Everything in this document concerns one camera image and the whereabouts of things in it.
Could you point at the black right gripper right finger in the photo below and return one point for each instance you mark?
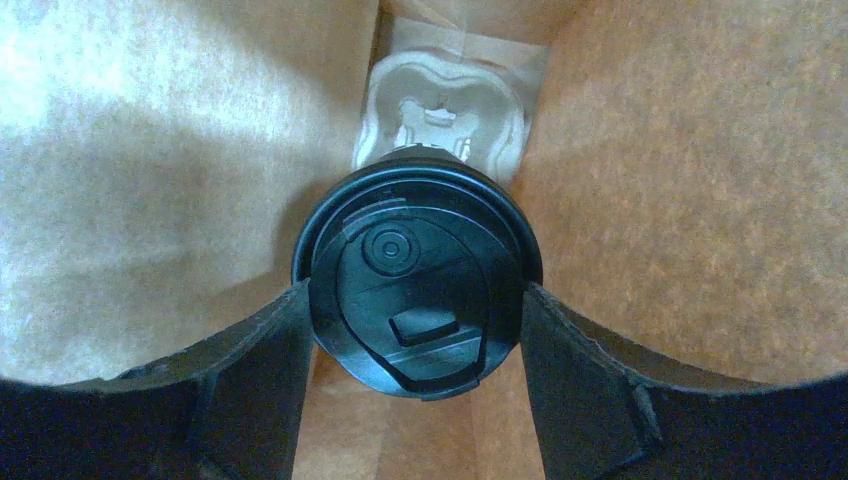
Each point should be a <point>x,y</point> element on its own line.
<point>606,408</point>

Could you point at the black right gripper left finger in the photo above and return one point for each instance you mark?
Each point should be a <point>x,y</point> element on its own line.
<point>227,407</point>

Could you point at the black cup lid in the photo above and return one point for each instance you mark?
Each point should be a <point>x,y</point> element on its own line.
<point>416,268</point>

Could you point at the brown paper bag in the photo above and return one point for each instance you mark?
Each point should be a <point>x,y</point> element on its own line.
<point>684,173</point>

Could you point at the single cardboard cup carrier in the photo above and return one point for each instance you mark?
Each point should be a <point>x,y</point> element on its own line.
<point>420,98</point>

